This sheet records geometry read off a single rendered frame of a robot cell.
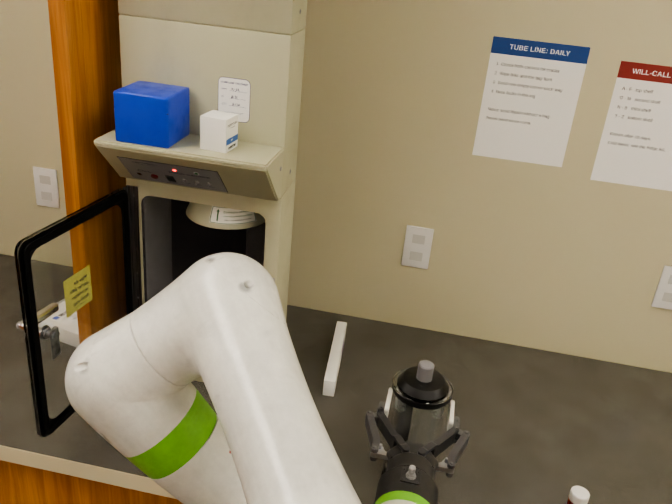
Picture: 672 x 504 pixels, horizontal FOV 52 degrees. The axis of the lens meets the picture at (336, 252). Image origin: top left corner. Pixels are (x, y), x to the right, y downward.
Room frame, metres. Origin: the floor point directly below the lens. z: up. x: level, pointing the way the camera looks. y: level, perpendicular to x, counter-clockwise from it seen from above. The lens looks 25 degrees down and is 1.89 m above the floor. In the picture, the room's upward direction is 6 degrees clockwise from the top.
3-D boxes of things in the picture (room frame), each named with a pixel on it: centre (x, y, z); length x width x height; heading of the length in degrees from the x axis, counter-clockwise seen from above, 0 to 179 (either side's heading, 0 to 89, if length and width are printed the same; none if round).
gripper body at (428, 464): (0.85, -0.15, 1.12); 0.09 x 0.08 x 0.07; 171
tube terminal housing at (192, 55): (1.37, 0.25, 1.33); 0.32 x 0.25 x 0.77; 81
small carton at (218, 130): (1.18, 0.23, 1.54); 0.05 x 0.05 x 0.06; 75
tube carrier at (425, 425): (1.00, -0.18, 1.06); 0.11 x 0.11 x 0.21
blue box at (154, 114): (1.20, 0.35, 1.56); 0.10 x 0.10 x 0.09; 81
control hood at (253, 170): (1.19, 0.28, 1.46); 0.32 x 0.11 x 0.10; 81
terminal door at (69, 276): (1.11, 0.47, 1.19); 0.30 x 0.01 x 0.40; 164
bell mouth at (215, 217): (1.34, 0.24, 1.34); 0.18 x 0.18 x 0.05
